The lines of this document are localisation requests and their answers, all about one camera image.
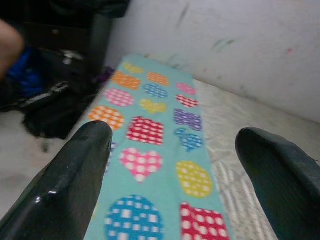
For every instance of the black bag pile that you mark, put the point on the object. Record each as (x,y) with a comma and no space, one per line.
(62,105)

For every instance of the teal blanket with coloured patches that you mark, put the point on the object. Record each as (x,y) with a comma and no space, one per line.
(160,150)

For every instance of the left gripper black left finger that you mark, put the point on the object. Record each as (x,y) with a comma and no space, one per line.
(62,190)

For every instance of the quilted beige spotted mattress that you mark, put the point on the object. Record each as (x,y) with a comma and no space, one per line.
(250,140)

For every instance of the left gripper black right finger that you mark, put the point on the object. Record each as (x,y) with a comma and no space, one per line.
(285,180)

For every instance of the person in blue shirt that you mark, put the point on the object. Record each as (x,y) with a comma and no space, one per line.
(10,47)

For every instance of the blue fabric item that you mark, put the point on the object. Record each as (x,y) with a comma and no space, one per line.
(26,75)

